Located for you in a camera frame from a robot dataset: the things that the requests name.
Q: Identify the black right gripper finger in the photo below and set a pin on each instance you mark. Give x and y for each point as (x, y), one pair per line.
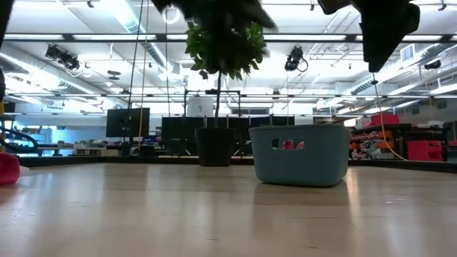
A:
(376, 46)

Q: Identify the black partition panels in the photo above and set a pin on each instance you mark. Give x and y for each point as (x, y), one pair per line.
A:
(250, 121)

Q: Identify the red folded cloth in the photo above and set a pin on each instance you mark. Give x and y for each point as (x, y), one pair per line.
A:
(9, 168)

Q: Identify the teal plastic tupperware bin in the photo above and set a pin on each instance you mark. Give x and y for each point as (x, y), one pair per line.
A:
(303, 167)

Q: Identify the small pink toy produce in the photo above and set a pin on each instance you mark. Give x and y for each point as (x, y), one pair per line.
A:
(287, 144)

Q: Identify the black workshop shelf table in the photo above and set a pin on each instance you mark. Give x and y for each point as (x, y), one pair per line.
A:
(403, 128)

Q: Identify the black ceiling-mounted camera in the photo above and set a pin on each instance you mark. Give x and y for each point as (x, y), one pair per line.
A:
(294, 57)
(64, 58)

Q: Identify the flat red storage bin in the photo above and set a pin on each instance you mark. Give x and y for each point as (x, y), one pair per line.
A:
(385, 119)

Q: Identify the black plant pot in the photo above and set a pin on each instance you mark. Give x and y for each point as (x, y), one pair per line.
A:
(214, 146)

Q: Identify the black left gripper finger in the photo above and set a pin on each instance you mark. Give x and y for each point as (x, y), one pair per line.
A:
(260, 16)

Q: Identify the green leafy artificial plant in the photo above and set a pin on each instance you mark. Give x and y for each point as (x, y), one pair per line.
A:
(228, 53)

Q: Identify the large red storage bin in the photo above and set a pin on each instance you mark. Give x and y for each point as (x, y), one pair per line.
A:
(425, 150)

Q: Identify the black standing monitor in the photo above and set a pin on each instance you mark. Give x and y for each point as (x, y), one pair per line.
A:
(126, 123)

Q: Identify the red toy strawberry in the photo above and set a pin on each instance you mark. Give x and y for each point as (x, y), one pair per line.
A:
(300, 145)

